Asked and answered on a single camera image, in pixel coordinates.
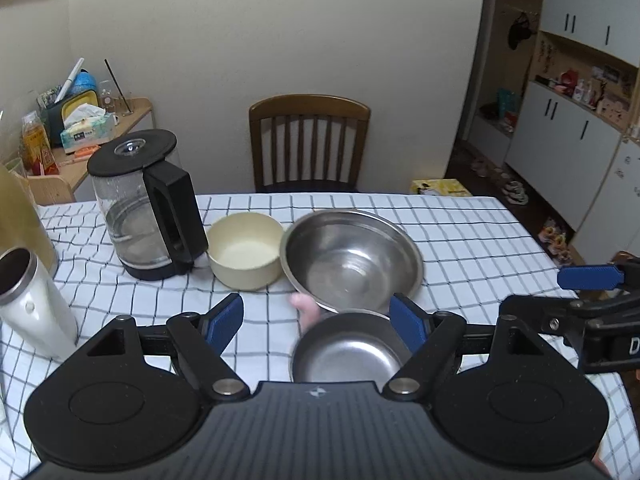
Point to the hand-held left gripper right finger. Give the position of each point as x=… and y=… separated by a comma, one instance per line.
x=407, y=322

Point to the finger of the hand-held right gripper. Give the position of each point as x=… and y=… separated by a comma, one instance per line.
x=590, y=276
x=535, y=310

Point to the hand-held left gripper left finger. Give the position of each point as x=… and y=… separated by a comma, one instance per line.
x=225, y=320

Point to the cream bowl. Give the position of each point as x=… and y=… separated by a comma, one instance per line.
x=240, y=270

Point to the small steel bowl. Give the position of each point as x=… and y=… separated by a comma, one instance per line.
x=345, y=355

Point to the pink cartoon bowl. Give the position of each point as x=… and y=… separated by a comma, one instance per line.
x=305, y=307

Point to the large steel bowl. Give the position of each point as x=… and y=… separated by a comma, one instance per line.
x=350, y=260

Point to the colourful floor toy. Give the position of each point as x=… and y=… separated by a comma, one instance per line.
x=552, y=235

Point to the white refrigerator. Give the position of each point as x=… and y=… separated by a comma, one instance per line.
x=615, y=195

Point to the checked white tablecloth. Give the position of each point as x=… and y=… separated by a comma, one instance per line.
x=475, y=240

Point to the white sneakers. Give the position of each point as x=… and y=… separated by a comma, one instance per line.
x=515, y=192

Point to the glass electric kettle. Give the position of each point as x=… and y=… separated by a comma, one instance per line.
x=170, y=200

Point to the yellow cardboard box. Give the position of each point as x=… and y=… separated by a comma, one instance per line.
x=445, y=187

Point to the white insulated cup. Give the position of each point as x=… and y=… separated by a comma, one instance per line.
x=35, y=320

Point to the blue packet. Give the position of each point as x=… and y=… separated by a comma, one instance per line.
x=506, y=102

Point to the wooden side shelf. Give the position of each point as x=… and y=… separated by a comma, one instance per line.
x=135, y=115

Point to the tissue pack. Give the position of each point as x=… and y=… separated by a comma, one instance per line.
x=87, y=132

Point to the clear drinking glass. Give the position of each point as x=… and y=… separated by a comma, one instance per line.
x=127, y=102
x=107, y=97

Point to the black hanging bag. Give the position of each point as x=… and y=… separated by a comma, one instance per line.
x=520, y=32

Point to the orange drink bottle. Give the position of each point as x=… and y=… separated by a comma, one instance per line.
x=37, y=147

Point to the white wooden cabinet unit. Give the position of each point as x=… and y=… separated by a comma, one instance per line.
x=575, y=20

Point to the thin black stick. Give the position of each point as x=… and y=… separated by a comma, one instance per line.
x=114, y=80

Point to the dark desk organizer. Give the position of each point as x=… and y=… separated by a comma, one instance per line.
x=50, y=117

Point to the blue container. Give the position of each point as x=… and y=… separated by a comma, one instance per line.
x=85, y=81

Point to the white pen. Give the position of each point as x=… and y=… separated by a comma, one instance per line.
x=70, y=77

